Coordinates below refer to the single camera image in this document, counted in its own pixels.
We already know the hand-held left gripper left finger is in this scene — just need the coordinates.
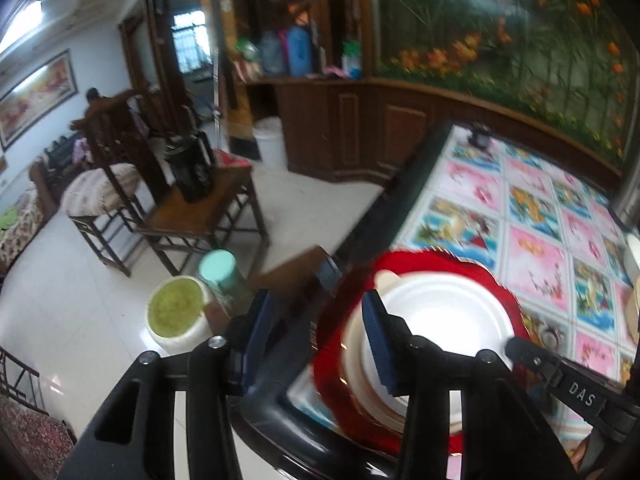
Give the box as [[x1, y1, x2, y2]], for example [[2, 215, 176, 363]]
[[70, 287, 281, 480]]

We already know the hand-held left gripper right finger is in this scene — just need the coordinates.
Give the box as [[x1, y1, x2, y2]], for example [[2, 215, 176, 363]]
[[361, 290, 576, 480]]

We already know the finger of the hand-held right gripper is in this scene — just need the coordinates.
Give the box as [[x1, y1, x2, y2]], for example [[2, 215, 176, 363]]
[[504, 336, 565, 387]]

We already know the large beige plastic bowl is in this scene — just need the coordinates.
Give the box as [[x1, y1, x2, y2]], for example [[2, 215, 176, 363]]
[[342, 269, 416, 418]]

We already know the white paper bowl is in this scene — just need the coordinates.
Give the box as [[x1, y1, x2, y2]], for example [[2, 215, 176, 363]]
[[626, 234, 640, 286], [360, 272, 516, 436]]

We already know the small beige plastic bowl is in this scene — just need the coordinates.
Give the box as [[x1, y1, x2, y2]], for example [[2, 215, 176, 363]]
[[621, 280, 640, 343]]

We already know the red plate with white sticker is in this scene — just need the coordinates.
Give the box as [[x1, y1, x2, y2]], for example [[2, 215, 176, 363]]
[[315, 249, 532, 453]]

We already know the person's right hand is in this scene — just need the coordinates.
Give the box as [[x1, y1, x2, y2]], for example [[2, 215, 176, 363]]
[[570, 435, 601, 473]]

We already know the bottle with teal lid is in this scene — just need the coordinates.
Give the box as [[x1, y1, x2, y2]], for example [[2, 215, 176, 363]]
[[197, 250, 253, 313]]

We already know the white bucket with green contents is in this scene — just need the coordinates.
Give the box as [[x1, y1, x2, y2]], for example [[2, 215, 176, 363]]
[[145, 275, 213, 356]]

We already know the printed fruit and flower tablecloth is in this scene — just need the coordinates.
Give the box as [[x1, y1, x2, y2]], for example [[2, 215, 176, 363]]
[[287, 125, 640, 480]]

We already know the wooden chair with carved back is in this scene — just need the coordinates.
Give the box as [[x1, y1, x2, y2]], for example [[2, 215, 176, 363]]
[[70, 89, 271, 277]]

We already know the black bag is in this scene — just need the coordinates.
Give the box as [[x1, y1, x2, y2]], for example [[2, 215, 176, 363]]
[[164, 130, 215, 204]]

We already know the wooden chair with striped cushion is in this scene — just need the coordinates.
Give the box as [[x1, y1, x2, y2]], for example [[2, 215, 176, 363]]
[[67, 210, 141, 278]]

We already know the stainless steel thermos jug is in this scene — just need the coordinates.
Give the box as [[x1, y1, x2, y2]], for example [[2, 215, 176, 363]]
[[614, 155, 640, 233]]

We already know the white plastic bucket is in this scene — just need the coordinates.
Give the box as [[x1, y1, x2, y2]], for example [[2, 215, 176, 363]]
[[252, 116, 290, 171]]

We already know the striped seat cushion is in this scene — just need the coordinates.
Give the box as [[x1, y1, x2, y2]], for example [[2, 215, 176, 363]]
[[60, 162, 143, 218]]

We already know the brown wooden cabinet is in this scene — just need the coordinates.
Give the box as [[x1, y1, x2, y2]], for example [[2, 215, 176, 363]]
[[235, 72, 626, 191]]

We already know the mop with red head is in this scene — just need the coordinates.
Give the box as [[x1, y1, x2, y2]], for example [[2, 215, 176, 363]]
[[211, 35, 251, 171]]

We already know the chair with dark patterned cushion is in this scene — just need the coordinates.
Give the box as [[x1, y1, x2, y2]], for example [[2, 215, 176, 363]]
[[0, 345, 76, 480]]

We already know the patterned sofa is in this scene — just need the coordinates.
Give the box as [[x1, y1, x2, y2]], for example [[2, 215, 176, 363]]
[[0, 157, 61, 273]]

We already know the green and blue plastic pack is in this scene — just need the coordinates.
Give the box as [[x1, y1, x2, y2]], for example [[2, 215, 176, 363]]
[[342, 40, 363, 80]]

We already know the blue thermos flask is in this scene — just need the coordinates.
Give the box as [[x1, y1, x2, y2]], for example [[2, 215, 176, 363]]
[[286, 25, 315, 78]]

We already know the green snack packet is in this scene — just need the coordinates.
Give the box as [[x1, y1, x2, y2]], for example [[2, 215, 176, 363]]
[[235, 37, 261, 61]]

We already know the barred window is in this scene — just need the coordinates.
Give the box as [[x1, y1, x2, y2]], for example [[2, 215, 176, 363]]
[[171, 9, 211, 76]]

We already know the golden wooden pillar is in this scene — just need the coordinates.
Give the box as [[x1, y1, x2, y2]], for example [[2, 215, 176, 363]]
[[197, 0, 241, 151]]

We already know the framed landscape painting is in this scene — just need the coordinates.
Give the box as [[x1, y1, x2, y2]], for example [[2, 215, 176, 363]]
[[0, 49, 80, 151]]

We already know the ceiling light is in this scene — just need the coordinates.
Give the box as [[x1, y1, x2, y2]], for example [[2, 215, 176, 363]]
[[0, 0, 43, 56]]

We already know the flower garden wall mural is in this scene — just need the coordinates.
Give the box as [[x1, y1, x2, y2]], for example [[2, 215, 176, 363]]
[[372, 0, 633, 161]]

